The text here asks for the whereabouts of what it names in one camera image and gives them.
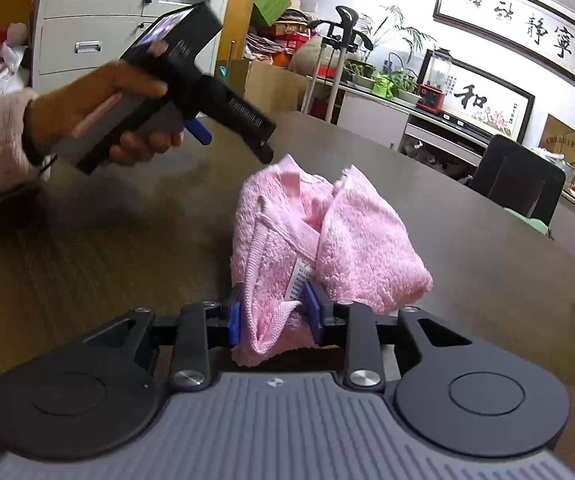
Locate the green seat cushion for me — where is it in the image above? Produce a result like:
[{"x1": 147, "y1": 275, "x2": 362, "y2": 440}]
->
[{"x1": 504, "y1": 207, "x2": 554, "y2": 239}]

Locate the tall leafy potted plant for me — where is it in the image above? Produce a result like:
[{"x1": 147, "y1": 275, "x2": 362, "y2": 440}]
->
[{"x1": 360, "y1": 4, "x2": 437, "y2": 63}]

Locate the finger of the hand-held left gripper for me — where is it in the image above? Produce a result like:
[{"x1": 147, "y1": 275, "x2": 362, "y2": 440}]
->
[{"x1": 252, "y1": 138, "x2": 275, "y2": 165}]

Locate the clutter under sideboard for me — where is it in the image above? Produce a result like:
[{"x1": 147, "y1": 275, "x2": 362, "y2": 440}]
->
[{"x1": 401, "y1": 135, "x2": 484, "y2": 182}]

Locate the large cardboard box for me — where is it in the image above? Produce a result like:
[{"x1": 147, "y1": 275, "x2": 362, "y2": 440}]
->
[{"x1": 242, "y1": 59, "x2": 314, "y2": 114}]

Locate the small potted plant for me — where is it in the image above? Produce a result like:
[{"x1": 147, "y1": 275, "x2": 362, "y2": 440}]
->
[
  {"x1": 343, "y1": 59, "x2": 377, "y2": 87},
  {"x1": 391, "y1": 67, "x2": 422, "y2": 105}
]

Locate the framed lotus calligraphy picture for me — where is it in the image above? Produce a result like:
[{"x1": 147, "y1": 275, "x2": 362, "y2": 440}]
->
[{"x1": 417, "y1": 56, "x2": 536, "y2": 144}]

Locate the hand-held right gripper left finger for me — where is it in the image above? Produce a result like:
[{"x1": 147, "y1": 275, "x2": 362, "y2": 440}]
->
[{"x1": 82, "y1": 282, "x2": 244, "y2": 394}]

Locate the brown burlap sack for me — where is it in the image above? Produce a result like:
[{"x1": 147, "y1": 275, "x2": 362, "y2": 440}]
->
[{"x1": 287, "y1": 35, "x2": 331, "y2": 77}]

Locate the person's left hand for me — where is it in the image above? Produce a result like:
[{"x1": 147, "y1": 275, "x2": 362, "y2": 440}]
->
[{"x1": 28, "y1": 60, "x2": 186, "y2": 168}]

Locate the pink towel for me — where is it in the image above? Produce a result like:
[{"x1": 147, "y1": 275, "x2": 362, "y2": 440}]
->
[{"x1": 230, "y1": 154, "x2": 434, "y2": 368}]

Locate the large framed calligraphy scroll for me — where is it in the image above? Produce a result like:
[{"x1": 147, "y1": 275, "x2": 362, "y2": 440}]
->
[{"x1": 433, "y1": 0, "x2": 575, "y2": 86}]

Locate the stack of boxes and hats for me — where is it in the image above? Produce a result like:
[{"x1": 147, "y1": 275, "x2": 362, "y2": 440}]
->
[{"x1": 244, "y1": 0, "x2": 321, "y2": 67}]

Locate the green paper bag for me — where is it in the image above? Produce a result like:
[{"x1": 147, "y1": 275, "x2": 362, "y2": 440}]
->
[{"x1": 252, "y1": 0, "x2": 291, "y2": 29}]

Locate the black office chair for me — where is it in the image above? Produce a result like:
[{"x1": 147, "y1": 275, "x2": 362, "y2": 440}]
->
[{"x1": 469, "y1": 134, "x2": 567, "y2": 227}]

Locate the small green bag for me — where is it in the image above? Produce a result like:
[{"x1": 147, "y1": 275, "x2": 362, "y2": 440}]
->
[{"x1": 371, "y1": 74, "x2": 394, "y2": 99}]

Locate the white sideboard cabinet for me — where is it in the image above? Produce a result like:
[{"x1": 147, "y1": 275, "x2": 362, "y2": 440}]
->
[{"x1": 336, "y1": 82, "x2": 575, "y2": 272}]

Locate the white metal cabinet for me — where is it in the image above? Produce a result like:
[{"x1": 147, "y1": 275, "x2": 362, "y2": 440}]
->
[{"x1": 30, "y1": 0, "x2": 238, "y2": 95}]

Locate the red base blender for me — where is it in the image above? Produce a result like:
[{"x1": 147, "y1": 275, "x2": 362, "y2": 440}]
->
[{"x1": 415, "y1": 47, "x2": 456, "y2": 114}]

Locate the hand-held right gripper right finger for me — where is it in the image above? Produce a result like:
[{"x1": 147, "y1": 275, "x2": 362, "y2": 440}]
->
[{"x1": 303, "y1": 281, "x2": 473, "y2": 394}]

